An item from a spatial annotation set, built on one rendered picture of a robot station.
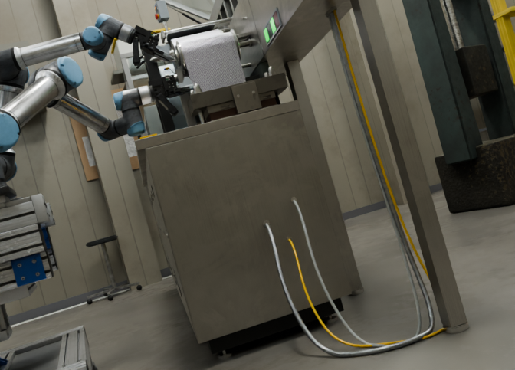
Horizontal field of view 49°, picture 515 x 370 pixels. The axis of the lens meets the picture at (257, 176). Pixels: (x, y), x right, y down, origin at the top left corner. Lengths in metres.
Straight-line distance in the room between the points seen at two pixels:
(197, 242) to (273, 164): 0.42
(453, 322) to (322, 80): 4.94
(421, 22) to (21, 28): 3.76
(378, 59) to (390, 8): 5.44
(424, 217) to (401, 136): 0.26
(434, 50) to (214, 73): 2.33
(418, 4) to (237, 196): 2.76
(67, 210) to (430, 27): 3.66
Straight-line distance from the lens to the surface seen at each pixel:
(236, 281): 2.22
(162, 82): 2.49
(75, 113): 2.40
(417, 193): 1.86
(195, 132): 2.21
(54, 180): 5.84
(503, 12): 6.64
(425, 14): 4.55
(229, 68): 2.54
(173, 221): 2.18
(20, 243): 1.95
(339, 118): 6.59
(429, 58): 4.53
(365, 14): 1.91
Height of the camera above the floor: 0.60
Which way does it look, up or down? 1 degrees up
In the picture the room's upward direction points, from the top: 16 degrees counter-clockwise
